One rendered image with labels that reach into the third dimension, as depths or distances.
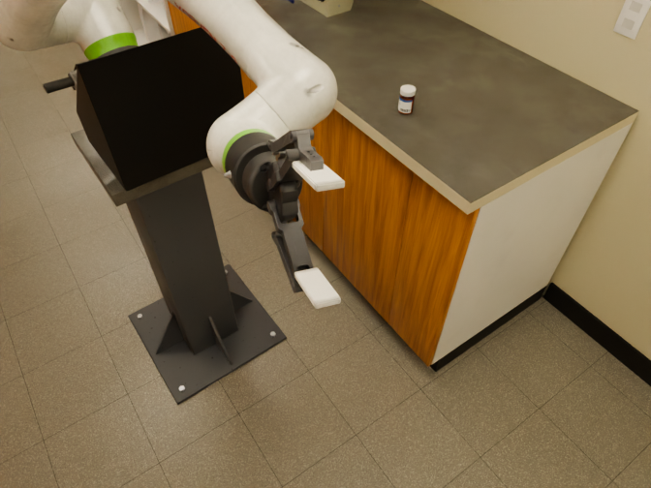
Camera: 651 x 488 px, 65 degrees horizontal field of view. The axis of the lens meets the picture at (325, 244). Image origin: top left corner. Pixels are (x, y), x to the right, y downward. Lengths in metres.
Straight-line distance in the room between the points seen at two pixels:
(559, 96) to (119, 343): 1.83
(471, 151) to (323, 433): 1.09
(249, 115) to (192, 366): 1.43
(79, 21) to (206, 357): 1.26
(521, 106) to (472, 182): 0.41
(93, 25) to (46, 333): 1.39
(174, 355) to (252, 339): 0.31
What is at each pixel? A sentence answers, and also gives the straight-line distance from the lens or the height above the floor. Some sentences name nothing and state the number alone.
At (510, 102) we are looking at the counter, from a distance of 1.68.
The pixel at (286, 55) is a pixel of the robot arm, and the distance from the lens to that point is 0.81.
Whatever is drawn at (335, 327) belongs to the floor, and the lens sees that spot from 2.12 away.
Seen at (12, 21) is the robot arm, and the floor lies 1.32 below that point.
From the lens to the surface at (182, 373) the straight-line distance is 2.07.
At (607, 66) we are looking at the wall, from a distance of 1.85.
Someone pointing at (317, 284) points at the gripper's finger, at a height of 1.33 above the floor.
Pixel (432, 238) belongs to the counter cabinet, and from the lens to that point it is 1.51.
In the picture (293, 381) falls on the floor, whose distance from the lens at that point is 2.01.
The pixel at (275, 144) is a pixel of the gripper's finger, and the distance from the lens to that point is 0.60.
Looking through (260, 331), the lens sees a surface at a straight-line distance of 2.11.
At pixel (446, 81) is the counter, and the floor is 0.94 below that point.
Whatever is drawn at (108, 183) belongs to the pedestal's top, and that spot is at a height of 0.94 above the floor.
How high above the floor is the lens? 1.78
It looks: 48 degrees down
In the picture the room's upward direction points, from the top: straight up
